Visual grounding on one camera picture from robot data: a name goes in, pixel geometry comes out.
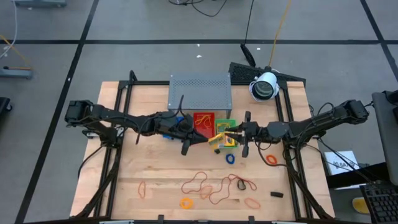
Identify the black right base cable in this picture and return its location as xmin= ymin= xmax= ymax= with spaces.
xmin=317 ymin=136 xmax=377 ymax=187

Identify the grey perforated metal riser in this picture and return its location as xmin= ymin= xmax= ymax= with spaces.
xmin=167 ymin=72 xmax=233 ymax=116

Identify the white cylinder with dark lens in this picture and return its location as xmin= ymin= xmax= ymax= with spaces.
xmin=249 ymin=72 xmax=280 ymax=103

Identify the black left base cable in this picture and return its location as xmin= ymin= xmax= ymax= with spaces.
xmin=76 ymin=145 xmax=105 ymax=180

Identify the long red rubber band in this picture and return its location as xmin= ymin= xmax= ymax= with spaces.
xmin=208 ymin=174 xmax=258 ymax=205

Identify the yellow coil keychain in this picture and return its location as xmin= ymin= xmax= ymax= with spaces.
xmin=179 ymin=197 xmax=194 ymax=210

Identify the white floor cable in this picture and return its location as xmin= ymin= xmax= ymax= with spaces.
xmin=0 ymin=0 xmax=18 ymax=60

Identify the black perforated metal riser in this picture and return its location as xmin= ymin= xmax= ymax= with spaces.
xmin=226 ymin=62 xmax=307 ymax=86

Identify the black aluminium rig frame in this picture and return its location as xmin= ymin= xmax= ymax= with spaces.
xmin=70 ymin=70 xmax=336 ymax=224

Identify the blue plastic basket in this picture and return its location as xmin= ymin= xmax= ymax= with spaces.
xmin=162 ymin=115 xmax=188 ymax=140

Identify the yellow rounded object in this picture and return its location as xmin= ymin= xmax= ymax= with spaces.
xmin=352 ymin=197 xmax=371 ymax=215

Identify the thin yellow rubber band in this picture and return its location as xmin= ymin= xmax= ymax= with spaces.
xmin=195 ymin=114 xmax=213 ymax=129

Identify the green plastic basket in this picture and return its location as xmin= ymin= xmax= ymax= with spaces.
xmin=215 ymin=119 xmax=238 ymax=147

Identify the black chair wheel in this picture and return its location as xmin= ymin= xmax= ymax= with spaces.
xmin=0 ymin=97 xmax=14 ymax=113

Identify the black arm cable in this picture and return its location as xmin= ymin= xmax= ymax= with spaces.
xmin=254 ymin=140 xmax=289 ymax=168
xmin=135 ymin=94 xmax=185 ymax=146

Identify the black floor cable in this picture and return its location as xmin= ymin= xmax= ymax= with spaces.
xmin=169 ymin=0 xmax=228 ymax=17

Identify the wide orange rubber band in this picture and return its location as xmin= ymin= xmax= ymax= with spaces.
xmin=200 ymin=185 xmax=214 ymax=200

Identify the black keyboard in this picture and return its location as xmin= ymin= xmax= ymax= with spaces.
xmin=359 ymin=184 xmax=398 ymax=224

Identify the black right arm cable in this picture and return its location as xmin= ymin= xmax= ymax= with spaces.
xmin=254 ymin=140 xmax=289 ymax=168

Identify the red plastic basket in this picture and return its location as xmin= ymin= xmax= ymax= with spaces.
xmin=193 ymin=112 xmax=216 ymax=139

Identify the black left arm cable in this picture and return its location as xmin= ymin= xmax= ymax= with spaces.
xmin=135 ymin=94 xmax=185 ymax=146

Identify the white printed cardboard box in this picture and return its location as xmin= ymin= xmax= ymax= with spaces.
xmin=324 ymin=151 xmax=361 ymax=177

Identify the grey stand foot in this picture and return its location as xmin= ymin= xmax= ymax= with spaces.
xmin=13 ymin=0 xmax=68 ymax=7
xmin=0 ymin=68 xmax=34 ymax=80

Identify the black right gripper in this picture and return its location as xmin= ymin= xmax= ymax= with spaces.
xmin=224 ymin=111 xmax=282 ymax=158

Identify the orange floor cable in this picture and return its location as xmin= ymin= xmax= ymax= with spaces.
xmin=0 ymin=34 xmax=33 ymax=70

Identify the black desk foot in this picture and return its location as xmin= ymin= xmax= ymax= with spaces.
xmin=326 ymin=161 xmax=391 ymax=190

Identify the black hanging cable with plug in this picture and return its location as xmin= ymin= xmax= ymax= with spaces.
xmin=240 ymin=0 xmax=257 ymax=67

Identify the black base cable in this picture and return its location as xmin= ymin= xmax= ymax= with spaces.
xmin=317 ymin=136 xmax=377 ymax=187
xmin=76 ymin=145 xmax=105 ymax=180

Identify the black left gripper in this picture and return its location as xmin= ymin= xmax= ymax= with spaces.
xmin=157 ymin=111 xmax=215 ymax=156

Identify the yellow hanging cable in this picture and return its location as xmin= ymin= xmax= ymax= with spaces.
xmin=268 ymin=0 xmax=292 ymax=68

